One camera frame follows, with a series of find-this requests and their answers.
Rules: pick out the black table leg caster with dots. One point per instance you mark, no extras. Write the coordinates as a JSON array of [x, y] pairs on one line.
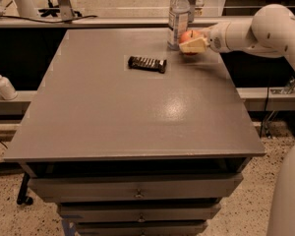
[[23, 198]]

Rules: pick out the grey drawer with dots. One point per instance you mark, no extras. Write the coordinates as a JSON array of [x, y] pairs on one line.
[[142, 213], [140, 188], [161, 228]]

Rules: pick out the clear plastic water bottle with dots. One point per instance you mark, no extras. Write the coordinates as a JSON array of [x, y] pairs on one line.
[[177, 22]]

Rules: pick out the black striped snack bar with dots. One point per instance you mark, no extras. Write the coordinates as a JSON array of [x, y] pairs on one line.
[[148, 64]]

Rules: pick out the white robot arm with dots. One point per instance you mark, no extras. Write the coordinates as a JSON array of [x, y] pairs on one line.
[[270, 33]]

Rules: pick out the red apple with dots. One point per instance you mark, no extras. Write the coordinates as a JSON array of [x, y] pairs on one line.
[[189, 34]]

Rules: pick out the grey bottom drawer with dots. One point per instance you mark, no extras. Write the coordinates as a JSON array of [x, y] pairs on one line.
[[161, 228]]

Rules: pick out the grey middle drawer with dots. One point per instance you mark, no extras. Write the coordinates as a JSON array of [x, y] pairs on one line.
[[142, 213]]

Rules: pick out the grey top drawer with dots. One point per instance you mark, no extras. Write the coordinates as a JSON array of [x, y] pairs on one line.
[[140, 188]]

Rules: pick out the grey metal post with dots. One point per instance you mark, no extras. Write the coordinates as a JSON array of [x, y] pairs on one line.
[[66, 10]]

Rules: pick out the white pump dispenser bottle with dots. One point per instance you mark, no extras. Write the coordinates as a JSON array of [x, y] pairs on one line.
[[7, 91]]

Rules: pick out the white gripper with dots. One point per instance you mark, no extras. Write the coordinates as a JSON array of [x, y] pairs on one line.
[[214, 37]]

